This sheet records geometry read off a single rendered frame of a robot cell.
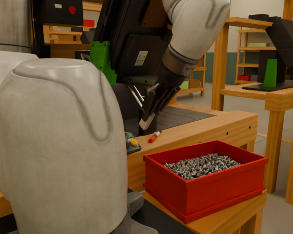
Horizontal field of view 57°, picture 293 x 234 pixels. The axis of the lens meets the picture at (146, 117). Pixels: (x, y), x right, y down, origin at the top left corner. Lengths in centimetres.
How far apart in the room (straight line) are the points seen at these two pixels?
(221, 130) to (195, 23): 74
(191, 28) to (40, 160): 46
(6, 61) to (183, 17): 39
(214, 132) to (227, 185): 49
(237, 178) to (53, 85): 63
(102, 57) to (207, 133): 55
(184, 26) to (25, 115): 45
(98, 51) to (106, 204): 83
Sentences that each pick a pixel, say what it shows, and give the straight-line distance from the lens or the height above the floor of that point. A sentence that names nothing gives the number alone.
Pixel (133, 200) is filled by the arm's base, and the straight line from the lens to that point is 48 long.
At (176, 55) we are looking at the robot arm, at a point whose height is 122.
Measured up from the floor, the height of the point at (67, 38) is 164.
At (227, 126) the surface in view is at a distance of 134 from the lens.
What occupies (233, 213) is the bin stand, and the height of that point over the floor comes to 80.
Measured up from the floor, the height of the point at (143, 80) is 113.
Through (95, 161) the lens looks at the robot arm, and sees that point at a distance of 32.
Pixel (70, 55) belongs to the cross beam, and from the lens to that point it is 151.
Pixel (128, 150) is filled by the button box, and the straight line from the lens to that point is 90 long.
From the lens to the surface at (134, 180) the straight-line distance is 95.
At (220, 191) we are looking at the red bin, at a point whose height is 86.
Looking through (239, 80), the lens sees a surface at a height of 27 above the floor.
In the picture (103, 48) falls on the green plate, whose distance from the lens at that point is 109.
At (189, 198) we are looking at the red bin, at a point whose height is 87.
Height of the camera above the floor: 123
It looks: 13 degrees down
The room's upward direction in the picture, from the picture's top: straight up
